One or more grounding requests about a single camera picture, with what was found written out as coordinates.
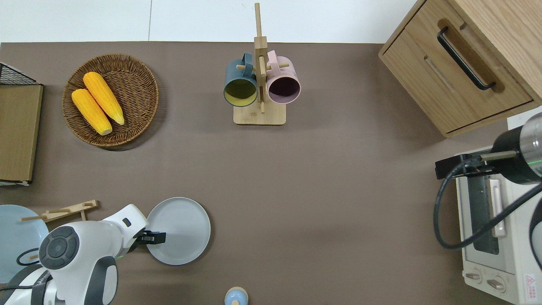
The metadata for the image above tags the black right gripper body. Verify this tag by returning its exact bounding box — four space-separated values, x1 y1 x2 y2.
462 153 495 177

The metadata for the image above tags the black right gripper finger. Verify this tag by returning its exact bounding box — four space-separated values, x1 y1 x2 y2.
435 155 465 179

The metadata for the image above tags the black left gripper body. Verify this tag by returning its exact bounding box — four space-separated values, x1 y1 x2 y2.
126 229 150 255

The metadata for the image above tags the gray plate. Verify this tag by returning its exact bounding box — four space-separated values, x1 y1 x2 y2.
146 197 211 266

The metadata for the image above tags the wooden plate rack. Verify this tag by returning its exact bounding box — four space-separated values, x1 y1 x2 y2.
19 200 99 261

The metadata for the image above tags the light blue plate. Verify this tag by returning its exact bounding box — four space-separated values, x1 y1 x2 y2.
0 205 50 283

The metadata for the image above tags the white toaster oven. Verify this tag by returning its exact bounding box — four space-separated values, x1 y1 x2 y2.
455 146 542 305

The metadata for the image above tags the brown table mat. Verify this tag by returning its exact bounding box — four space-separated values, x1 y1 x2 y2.
0 41 542 305

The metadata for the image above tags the yellow corn cob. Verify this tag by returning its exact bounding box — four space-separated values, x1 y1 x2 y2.
83 71 125 126
71 88 113 136

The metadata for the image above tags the wooden drawer cabinet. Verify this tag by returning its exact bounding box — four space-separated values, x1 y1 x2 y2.
378 0 542 139

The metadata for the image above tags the round wicker basket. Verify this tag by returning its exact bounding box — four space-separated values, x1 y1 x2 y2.
62 53 160 147

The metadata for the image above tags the wooden mug tree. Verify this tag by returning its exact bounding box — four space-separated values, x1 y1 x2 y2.
233 3 290 126

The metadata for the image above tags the teal mug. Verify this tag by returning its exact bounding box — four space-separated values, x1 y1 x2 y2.
223 53 258 108

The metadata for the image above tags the pink mug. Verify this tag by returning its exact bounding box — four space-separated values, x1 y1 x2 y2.
266 50 301 105

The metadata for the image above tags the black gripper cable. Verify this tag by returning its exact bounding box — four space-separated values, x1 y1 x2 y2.
433 150 542 250

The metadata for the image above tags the black cabinet drawer handle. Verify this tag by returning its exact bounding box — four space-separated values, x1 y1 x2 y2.
437 27 496 91

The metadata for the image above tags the wire rack with grid cloth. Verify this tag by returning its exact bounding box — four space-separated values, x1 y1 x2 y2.
0 62 44 187

